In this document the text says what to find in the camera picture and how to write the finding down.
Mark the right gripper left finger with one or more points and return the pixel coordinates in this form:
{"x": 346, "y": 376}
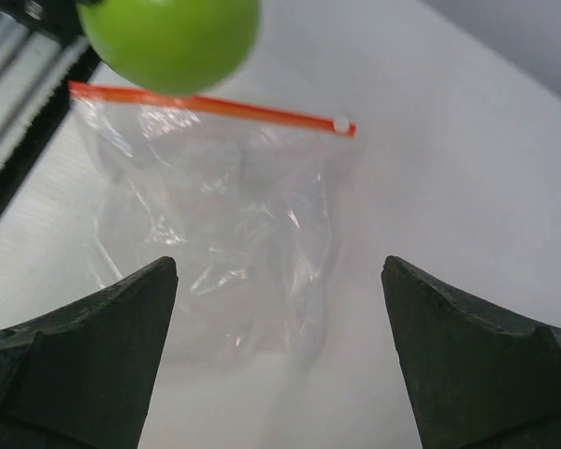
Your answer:
{"x": 82, "y": 376}

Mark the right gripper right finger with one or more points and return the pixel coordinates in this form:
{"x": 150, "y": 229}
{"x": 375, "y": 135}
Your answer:
{"x": 477, "y": 375}

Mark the clear zip top bag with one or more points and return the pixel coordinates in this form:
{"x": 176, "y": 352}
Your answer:
{"x": 235, "y": 194}

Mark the light green fake apple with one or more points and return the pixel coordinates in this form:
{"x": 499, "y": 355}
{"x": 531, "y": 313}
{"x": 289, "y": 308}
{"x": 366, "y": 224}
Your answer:
{"x": 171, "y": 47}

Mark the aluminium front rail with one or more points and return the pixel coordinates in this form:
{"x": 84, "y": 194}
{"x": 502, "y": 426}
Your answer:
{"x": 34, "y": 73}

